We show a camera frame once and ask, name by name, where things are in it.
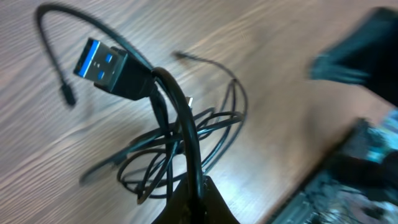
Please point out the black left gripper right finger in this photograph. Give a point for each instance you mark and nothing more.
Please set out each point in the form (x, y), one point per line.
(217, 211)

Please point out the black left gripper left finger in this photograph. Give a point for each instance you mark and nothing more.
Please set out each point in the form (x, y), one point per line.
(176, 210)

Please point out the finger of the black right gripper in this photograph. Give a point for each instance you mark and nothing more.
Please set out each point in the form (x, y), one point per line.
(366, 57)

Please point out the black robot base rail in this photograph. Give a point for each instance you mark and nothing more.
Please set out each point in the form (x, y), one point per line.
(356, 184)

